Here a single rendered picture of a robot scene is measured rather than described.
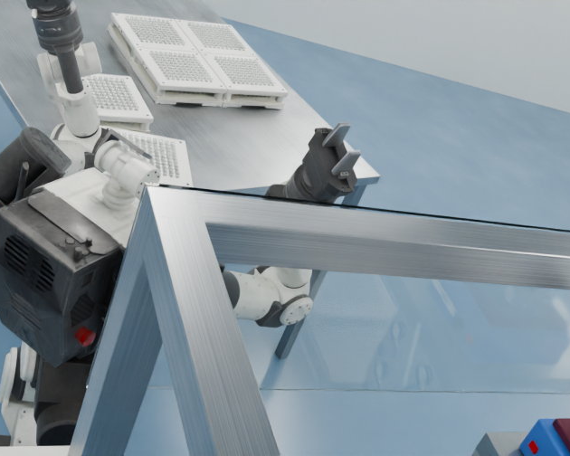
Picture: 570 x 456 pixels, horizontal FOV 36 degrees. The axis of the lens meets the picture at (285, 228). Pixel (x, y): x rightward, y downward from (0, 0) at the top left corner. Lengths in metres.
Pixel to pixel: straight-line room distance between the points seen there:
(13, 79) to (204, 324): 2.04
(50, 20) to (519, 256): 1.02
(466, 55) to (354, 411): 3.75
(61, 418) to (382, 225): 0.89
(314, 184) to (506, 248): 0.40
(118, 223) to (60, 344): 0.24
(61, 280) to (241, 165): 1.27
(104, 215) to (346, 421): 1.89
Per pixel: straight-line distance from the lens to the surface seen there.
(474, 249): 1.16
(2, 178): 1.78
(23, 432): 2.32
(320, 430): 3.26
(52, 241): 1.56
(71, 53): 1.79
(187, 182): 2.40
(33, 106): 2.70
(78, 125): 1.97
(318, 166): 1.45
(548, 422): 1.47
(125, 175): 1.60
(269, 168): 2.74
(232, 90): 2.97
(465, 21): 6.47
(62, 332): 1.62
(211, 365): 0.81
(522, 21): 6.61
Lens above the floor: 2.25
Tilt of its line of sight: 33 degrees down
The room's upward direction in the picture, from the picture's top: 23 degrees clockwise
